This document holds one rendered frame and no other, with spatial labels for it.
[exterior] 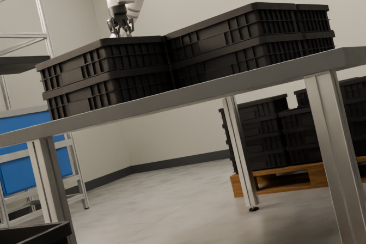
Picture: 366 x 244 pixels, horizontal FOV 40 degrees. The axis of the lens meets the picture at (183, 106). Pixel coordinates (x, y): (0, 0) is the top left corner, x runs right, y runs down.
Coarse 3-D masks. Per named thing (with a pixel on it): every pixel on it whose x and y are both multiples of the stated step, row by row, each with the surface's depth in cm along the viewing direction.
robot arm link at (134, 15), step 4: (128, 12) 247; (132, 12) 247; (136, 12) 248; (128, 16) 248; (132, 16) 248; (136, 16) 250; (136, 20) 252; (120, 28) 251; (120, 32) 252; (124, 32) 252; (112, 36) 255
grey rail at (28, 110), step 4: (20, 108) 388; (24, 108) 392; (28, 108) 395; (32, 108) 399; (36, 108) 402; (40, 108) 406; (44, 108) 409; (0, 112) 372; (4, 112) 375; (8, 112) 378; (12, 112) 381; (16, 112) 385; (20, 112) 388; (24, 112) 391; (28, 112) 395; (32, 112) 398; (36, 112) 407; (0, 116) 371; (4, 116) 374; (8, 116) 377; (12, 116) 383; (16, 116) 396
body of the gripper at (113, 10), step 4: (108, 8) 213; (112, 8) 211; (116, 8) 211; (120, 8) 211; (124, 8) 212; (112, 12) 211; (116, 12) 211; (120, 12) 211; (124, 12) 212; (112, 16) 212; (116, 16) 211; (120, 16) 213; (124, 16) 215; (116, 20) 211; (116, 24) 212; (124, 24) 214
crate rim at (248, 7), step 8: (240, 8) 164; (248, 8) 162; (256, 8) 161; (264, 8) 164; (272, 8) 168; (280, 8) 173; (288, 8) 177; (216, 16) 170; (224, 16) 168; (232, 16) 166; (200, 24) 174; (208, 24) 172; (176, 32) 182; (184, 32) 179; (168, 40) 187
